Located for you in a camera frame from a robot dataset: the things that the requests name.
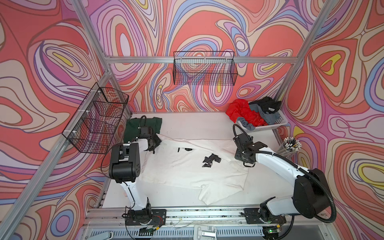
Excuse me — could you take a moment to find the white printed t-shirt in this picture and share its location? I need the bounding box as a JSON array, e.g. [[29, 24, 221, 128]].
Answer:
[[139, 135, 249, 205]]

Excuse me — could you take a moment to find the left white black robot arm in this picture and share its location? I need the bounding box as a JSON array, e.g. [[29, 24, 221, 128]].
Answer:
[[108, 127, 165, 229]]

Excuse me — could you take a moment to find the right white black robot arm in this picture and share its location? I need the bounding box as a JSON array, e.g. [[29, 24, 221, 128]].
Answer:
[[233, 133, 337, 223]]

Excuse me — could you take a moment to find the folded green t-shirt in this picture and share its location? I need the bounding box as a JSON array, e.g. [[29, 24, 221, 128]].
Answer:
[[123, 116, 163, 144]]

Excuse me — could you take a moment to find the grey t-shirt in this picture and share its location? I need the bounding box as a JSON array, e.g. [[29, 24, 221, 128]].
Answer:
[[237, 104, 279, 130]]

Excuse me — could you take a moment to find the red t-shirt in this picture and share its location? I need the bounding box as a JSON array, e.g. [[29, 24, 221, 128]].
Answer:
[[226, 99, 268, 130]]

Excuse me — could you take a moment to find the cup of pens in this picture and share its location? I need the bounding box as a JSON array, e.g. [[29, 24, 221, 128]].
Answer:
[[276, 137, 302, 158]]

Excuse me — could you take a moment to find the white plastic laundry basket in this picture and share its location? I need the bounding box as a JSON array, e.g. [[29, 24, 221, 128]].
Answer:
[[237, 110, 288, 133]]

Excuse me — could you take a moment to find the black t-shirt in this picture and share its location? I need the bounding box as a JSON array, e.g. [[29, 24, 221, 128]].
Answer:
[[257, 97, 282, 114]]

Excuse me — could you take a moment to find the left black wire basket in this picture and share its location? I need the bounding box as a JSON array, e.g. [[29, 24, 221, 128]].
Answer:
[[62, 83, 129, 154]]

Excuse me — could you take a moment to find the black wire basket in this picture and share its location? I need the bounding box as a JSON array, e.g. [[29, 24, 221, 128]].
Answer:
[[62, 83, 129, 154], [173, 50, 238, 86]]

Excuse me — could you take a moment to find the back black wire basket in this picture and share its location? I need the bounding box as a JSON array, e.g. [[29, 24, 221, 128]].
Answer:
[[173, 50, 238, 86]]

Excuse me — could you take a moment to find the white box on rail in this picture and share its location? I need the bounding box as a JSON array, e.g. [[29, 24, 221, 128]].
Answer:
[[193, 225, 217, 240]]

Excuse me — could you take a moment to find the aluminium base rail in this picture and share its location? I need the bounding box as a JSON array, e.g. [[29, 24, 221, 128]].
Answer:
[[76, 206, 339, 240]]

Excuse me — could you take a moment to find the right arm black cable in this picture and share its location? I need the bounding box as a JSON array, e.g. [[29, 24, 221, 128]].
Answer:
[[232, 123, 337, 240]]

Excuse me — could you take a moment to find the aluminium frame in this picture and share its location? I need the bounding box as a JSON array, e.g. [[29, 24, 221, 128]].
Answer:
[[0, 0, 343, 240]]

